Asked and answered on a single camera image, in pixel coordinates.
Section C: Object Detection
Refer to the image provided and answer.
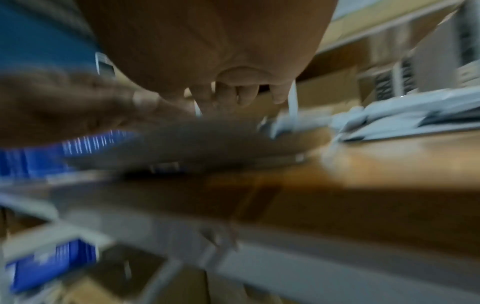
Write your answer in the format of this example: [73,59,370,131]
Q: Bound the blue plastic crate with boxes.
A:
[0,130,140,179]

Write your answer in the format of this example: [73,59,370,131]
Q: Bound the blue crate with white label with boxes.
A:
[5,238,100,293]

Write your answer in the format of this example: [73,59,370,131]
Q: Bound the white metal rack frame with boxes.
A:
[93,52,118,78]

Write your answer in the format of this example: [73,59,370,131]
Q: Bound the person's left hand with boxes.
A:
[0,68,196,149]

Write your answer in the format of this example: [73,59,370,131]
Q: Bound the white packet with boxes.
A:
[63,115,335,173]

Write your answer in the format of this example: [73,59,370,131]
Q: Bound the person's right hand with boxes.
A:
[74,0,340,111]

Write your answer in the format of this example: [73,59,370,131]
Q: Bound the wooden table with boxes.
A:
[0,127,480,304]

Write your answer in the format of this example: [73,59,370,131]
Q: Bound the pile of grey mailer bags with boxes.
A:
[329,86,480,143]

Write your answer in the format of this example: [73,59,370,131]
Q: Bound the blue roller shutter door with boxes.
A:
[0,0,103,75]

